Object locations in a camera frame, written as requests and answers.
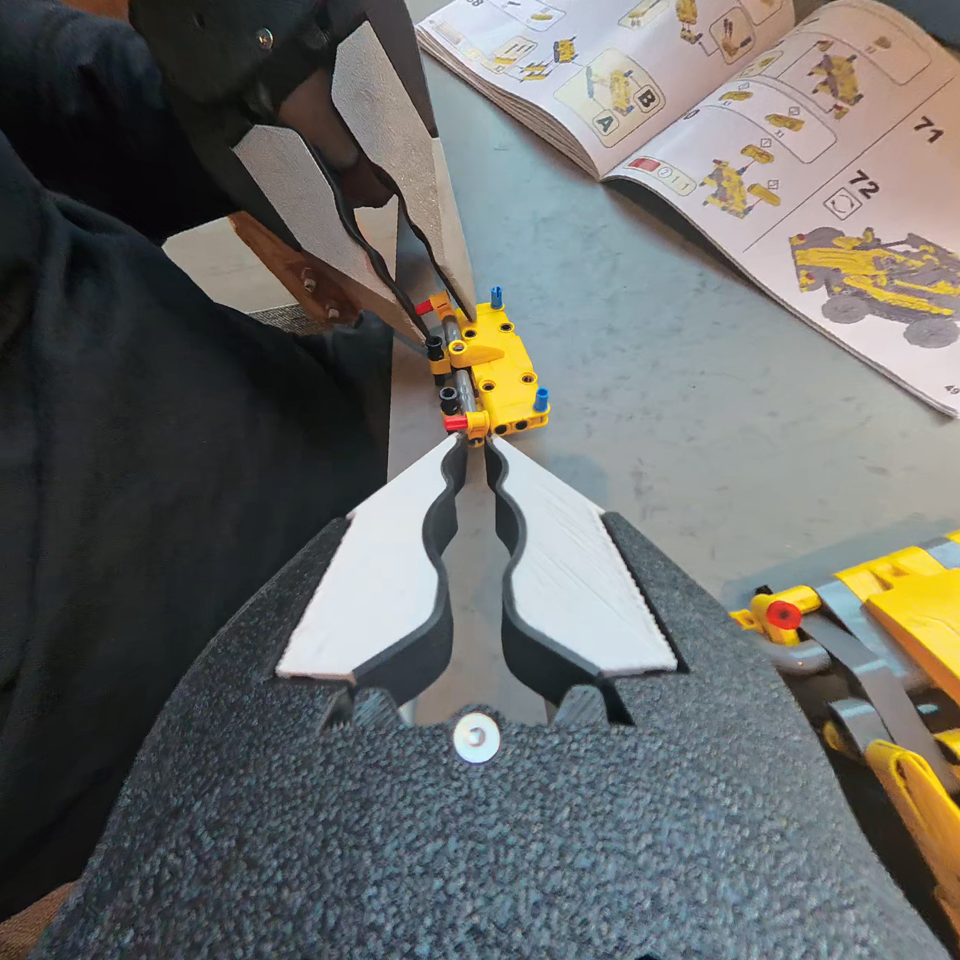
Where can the person's left forearm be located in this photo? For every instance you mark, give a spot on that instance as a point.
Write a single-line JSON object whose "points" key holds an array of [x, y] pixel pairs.
{"points": [[67, 112]]}

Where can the small yellow brick assembly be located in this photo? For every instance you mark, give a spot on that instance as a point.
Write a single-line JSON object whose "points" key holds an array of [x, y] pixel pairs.
{"points": [[495, 367]]}

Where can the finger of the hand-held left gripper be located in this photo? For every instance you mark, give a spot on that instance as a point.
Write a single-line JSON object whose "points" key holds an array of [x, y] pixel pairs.
{"points": [[300, 195], [390, 127]]}

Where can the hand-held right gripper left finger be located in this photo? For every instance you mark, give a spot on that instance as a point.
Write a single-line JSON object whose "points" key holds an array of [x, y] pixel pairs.
{"points": [[360, 592]]}

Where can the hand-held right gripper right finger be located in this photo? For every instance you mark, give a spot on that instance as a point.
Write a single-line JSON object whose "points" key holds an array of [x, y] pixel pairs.
{"points": [[592, 585]]}

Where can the yellow brick vehicle model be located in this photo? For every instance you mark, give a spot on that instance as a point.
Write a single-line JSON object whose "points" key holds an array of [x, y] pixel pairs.
{"points": [[885, 637]]}

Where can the person's dark clothing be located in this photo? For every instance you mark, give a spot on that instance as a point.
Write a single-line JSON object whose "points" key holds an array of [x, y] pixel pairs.
{"points": [[150, 487]]}

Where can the instruction booklet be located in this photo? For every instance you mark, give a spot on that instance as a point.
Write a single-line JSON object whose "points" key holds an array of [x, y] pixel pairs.
{"points": [[712, 112]]}

